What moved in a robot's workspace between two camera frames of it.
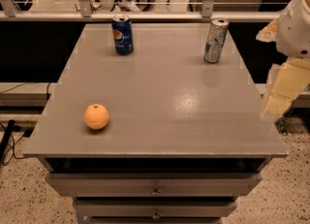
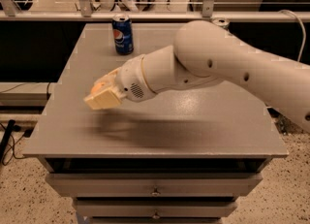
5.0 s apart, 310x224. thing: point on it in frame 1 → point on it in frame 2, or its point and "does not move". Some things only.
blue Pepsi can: (123, 34) does not move
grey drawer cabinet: (184, 141) does not move
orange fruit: (96, 116) → (98, 86)
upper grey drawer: (153, 183) does not move
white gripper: (294, 30) → (132, 80)
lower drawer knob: (156, 216) does not move
